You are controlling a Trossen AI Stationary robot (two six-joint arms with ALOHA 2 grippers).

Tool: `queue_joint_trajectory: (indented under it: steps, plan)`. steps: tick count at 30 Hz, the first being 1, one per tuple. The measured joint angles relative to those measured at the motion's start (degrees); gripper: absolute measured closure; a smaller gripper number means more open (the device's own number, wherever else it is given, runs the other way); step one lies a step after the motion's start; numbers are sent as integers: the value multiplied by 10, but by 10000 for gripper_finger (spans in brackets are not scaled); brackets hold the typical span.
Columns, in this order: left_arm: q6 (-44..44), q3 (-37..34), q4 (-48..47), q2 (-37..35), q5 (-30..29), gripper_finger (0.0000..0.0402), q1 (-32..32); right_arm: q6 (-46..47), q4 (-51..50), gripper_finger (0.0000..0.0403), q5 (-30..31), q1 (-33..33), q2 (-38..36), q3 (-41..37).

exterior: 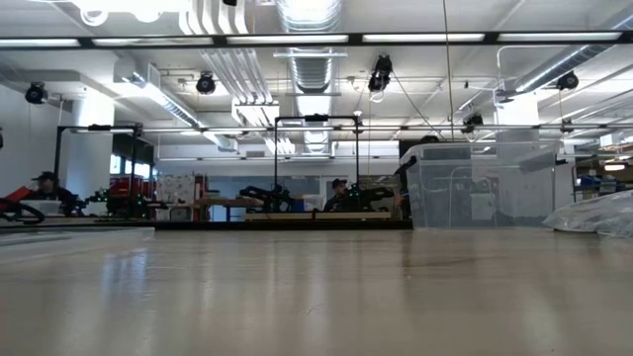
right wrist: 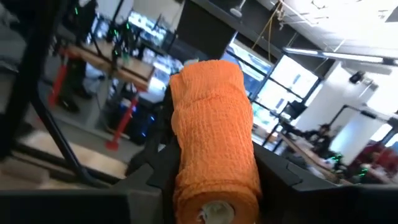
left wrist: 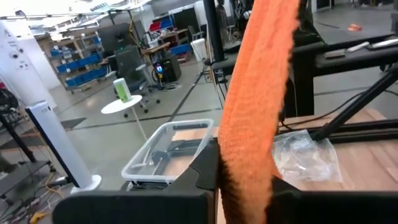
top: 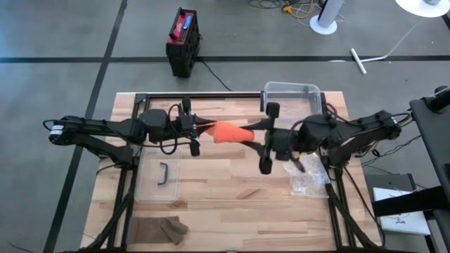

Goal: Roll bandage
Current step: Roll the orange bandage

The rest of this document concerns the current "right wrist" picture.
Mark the black ceiling-mounted camera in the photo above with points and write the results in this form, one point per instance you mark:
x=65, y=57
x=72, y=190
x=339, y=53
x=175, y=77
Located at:
x=357, y=76

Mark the red table leg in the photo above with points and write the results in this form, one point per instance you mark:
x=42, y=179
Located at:
x=122, y=124
x=57, y=85

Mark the black monitor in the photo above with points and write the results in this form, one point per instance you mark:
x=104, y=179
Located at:
x=293, y=109

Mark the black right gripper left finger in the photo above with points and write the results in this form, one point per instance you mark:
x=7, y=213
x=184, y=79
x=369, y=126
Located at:
x=164, y=174

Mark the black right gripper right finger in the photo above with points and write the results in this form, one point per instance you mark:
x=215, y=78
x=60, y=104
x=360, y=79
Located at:
x=280, y=177

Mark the long ceiling light bar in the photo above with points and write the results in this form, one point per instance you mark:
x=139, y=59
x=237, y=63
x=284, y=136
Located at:
x=335, y=55

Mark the black hanging panel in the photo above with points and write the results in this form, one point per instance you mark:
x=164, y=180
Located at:
x=202, y=31

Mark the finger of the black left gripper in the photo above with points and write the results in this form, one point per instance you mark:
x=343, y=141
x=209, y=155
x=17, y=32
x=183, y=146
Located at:
x=152, y=146

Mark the orange elastic bandage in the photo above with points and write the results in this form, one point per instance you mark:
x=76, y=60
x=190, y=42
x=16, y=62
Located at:
x=214, y=130

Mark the person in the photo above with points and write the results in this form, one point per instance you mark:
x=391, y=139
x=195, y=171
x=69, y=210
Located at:
x=323, y=137
x=73, y=87

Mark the wooden workbench red legs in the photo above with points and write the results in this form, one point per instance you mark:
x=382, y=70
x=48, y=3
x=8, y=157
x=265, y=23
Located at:
x=124, y=65

